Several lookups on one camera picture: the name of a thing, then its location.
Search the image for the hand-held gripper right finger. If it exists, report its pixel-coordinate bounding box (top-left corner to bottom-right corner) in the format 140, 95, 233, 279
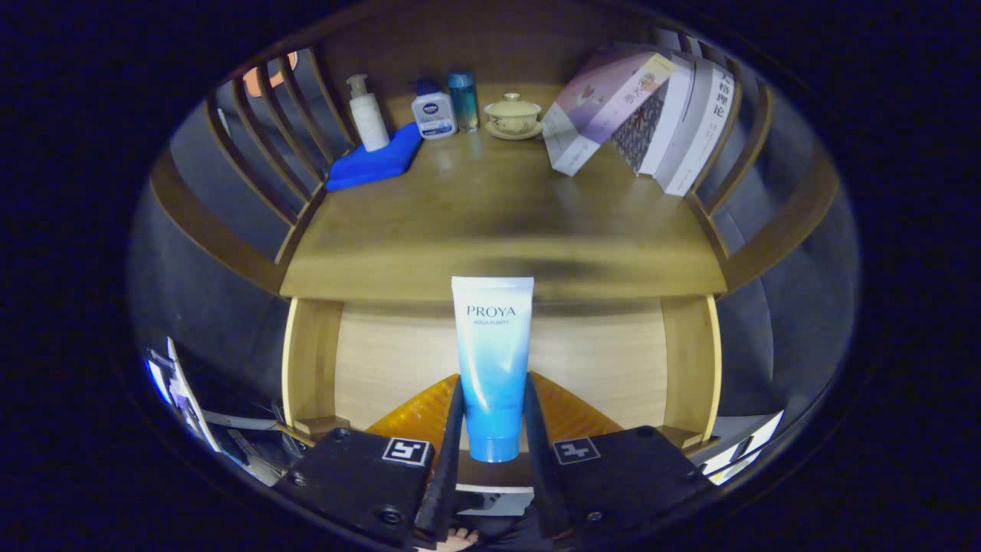
523, 372, 717, 547

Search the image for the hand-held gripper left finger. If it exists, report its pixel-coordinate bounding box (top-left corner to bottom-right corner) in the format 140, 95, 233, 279
272, 373, 466, 549

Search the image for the wooden drawer with black knob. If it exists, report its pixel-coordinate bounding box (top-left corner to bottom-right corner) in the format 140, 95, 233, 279
281, 295, 723, 491

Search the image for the blue cosmetic tube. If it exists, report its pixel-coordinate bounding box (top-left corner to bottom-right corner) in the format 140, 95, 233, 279
451, 276, 535, 464

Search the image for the wooden countertop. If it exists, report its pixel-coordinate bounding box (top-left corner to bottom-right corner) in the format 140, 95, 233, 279
280, 80, 729, 302

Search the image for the wooden cabinet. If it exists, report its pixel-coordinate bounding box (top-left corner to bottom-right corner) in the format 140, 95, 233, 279
149, 0, 840, 304

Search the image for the white framed panel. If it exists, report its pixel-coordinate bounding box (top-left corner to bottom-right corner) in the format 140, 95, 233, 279
701, 410, 784, 485

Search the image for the white and blue equipment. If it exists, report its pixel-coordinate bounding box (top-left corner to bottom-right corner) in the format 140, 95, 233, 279
144, 337, 223, 453

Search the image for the blue folded cloth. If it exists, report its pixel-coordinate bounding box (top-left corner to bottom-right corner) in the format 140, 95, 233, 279
325, 123, 424, 192

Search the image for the dark patterned book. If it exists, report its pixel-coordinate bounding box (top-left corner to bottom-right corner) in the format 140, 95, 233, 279
611, 88, 669, 176

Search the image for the beige lidded teacup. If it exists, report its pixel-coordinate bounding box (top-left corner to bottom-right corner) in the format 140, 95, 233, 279
483, 93, 544, 141

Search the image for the white lotion bottle blue cap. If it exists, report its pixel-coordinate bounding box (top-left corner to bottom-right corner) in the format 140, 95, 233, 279
411, 79, 458, 140

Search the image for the white pump bottle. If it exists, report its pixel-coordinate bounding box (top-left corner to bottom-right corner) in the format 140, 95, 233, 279
346, 74, 391, 153

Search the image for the slim teal bottle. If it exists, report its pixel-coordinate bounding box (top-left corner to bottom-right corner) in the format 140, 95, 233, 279
448, 71, 481, 133

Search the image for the purple cover book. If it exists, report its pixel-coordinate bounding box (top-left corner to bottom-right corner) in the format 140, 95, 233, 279
541, 48, 678, 177

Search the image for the white book black spine print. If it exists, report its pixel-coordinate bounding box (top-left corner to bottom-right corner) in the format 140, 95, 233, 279
664, 60, 737, 197

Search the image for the plain white book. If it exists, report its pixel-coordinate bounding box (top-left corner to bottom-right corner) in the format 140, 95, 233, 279
638, 54, 697, 177

